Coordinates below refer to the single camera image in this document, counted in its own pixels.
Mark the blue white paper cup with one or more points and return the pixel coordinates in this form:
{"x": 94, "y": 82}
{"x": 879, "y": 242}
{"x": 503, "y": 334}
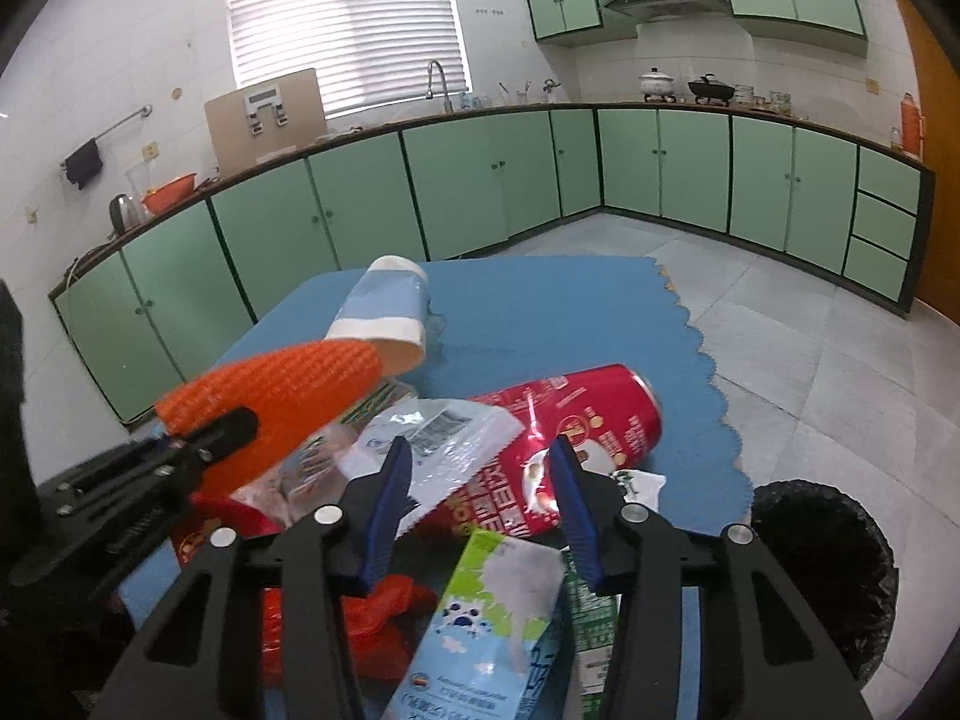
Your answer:
{"x": 382, "y": 300}

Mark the white window blind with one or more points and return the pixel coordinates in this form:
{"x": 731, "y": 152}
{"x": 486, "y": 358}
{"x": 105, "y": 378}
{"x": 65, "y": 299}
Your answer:
{"x": 337, "y": 15}

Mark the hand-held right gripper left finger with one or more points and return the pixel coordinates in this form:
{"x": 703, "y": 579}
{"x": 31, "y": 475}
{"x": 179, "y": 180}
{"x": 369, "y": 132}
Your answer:
{"x": 386, "y": 517}

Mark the black wok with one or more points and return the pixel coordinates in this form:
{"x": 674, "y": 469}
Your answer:
{"x": 711, "y": 90}

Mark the steel towel bar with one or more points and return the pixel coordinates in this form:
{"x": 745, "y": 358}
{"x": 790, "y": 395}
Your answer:
{"x": 124, "y": 120}

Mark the bin with black bag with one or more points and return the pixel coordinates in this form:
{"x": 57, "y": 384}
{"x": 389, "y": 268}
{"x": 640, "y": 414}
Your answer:
{"x": 825, "y": 562}

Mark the white cooking pot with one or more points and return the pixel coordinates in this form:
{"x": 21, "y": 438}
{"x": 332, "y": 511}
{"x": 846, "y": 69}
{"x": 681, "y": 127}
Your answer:
{"x": 657, "y": 84}

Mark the brown cardboard box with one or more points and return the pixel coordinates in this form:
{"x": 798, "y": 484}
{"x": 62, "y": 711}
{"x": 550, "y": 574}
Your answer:
{"x": 300, "y": 120}

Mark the green drink carton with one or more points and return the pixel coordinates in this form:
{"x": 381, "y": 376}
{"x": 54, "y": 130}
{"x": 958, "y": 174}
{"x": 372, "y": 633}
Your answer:
{"x": 592, "y": 637}

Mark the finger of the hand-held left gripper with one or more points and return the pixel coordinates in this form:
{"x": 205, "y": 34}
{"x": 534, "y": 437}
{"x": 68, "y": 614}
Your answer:
{"x": 225, "y": 431}

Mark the blue white milk carton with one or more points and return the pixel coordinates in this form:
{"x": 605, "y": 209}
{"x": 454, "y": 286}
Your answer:
{"x": 480, "y": 615}

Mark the orange foam mesh sleeve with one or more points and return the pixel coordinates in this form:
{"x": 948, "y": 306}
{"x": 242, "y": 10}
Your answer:
{"x": 285, "y": 382}

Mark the steel electric kettle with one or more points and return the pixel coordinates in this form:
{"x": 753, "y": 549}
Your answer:
{"x": 122, "y": 214}

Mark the clear plastic wrapper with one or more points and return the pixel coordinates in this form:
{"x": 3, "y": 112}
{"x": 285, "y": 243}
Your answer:
{"x": 450, "y": 427}

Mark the printed snack packet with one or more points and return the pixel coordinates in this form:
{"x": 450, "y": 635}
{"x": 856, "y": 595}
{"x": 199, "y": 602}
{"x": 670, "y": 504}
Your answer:
{"x": 375, "y": 401}

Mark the blue scalloped table mat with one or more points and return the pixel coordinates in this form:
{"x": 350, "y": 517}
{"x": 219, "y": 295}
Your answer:
{"x": 562, "y": 315}

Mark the glass jar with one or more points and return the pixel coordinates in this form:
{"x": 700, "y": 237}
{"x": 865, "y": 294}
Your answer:
{"x": 780, "y": 100}
{"x": 746, "y": 95}

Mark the orange plastic basin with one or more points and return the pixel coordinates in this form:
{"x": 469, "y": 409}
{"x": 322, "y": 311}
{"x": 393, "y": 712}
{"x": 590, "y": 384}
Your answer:
{"x": 169, "y": 195}

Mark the small clear bottle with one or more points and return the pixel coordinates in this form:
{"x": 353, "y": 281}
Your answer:
{"x": 895, "y": 138}

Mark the orange mesh net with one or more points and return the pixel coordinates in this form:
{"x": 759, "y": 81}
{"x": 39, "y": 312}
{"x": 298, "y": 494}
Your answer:
{"x": 390, "y": 600}

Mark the green base cabinet with drawers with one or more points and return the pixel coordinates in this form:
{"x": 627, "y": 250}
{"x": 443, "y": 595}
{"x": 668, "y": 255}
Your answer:
{"x": 757, "y": 180}

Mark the utensil holder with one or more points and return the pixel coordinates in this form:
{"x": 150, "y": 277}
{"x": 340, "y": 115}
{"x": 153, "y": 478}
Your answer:
{"x": 521, "y": 96}

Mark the steel kitchen faucet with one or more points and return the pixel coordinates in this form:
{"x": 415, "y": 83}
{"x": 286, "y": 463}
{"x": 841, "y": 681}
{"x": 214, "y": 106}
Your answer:
{"x": 447, "y": 90}

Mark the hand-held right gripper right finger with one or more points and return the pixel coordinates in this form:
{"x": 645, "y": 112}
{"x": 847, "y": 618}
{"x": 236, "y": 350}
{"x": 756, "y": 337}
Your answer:
{"x": 574, "y": 510}

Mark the clear plastic pitcher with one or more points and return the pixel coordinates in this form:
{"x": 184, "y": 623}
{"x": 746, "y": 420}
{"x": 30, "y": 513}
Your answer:
{"x": 139, "y": 180}

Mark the orange thermos flask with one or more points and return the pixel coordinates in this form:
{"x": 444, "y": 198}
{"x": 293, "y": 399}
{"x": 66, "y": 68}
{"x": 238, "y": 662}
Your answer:
{"x": 910, "y": 124}

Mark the dark range hood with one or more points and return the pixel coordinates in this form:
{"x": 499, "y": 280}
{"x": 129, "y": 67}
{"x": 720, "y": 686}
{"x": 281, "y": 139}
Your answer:
{"x": 667, "y": 1}

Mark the red drink can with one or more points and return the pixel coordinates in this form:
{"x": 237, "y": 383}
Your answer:
{"x": 592, "y": 405}

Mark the green base cabinet run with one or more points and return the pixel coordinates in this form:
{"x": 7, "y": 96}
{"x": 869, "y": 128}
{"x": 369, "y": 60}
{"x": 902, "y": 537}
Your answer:
{"x": 375, "y": 195}

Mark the red packet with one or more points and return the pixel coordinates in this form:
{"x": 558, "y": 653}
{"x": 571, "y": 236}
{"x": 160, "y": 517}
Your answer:
{"x": 196, "y": 540}

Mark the dark hanging towel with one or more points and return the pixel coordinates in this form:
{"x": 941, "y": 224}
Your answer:
{"x": 82, "y": 165}

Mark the wooden door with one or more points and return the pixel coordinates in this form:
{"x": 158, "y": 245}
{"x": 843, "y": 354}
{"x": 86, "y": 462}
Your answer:
{"x": 934, "y": 202}

